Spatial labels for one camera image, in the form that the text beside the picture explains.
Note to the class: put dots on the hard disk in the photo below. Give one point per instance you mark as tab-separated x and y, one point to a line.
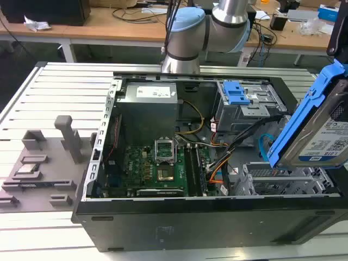
323	130

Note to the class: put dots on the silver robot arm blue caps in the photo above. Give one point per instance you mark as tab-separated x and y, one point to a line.
187	35

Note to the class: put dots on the metal disk bay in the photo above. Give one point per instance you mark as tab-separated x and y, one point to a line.
272	185

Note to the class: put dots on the black RAM slot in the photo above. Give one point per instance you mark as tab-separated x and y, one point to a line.
191	174

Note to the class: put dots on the black expansion slot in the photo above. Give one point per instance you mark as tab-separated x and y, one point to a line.
160	192

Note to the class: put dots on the blue cardboard box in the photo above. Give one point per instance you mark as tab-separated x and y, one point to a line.
327	13

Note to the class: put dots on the clear plastic bag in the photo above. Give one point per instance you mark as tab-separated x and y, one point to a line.
315	27

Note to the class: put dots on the flat grey device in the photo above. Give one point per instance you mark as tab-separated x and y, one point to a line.
301	15

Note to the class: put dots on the small black box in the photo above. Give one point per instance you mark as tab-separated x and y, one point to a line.
278	22

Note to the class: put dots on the blue plastic cage latch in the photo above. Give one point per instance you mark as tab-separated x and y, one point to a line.
235	95

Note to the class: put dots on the metal drive cage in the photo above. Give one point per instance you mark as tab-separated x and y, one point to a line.
236	117

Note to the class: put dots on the installed RAM stick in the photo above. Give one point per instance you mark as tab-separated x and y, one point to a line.
201	174

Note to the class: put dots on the grey power supply unit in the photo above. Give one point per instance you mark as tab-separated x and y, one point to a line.
146	114

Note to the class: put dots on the CPU socket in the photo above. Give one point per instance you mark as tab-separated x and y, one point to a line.
166	174

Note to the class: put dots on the wooden desk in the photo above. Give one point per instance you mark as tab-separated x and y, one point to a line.
108	32

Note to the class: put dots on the green motherboard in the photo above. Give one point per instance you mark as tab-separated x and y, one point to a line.
141	168

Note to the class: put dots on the black PC case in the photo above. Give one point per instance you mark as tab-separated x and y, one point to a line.
190	231

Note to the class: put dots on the large black box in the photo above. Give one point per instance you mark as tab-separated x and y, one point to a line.
46	12

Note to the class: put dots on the crumpled white paper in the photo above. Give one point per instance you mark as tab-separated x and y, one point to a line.
36	24

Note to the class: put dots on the grey parts rack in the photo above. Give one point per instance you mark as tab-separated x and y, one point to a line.
54	176

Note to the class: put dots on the silver CPU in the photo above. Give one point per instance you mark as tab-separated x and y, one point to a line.
27	168

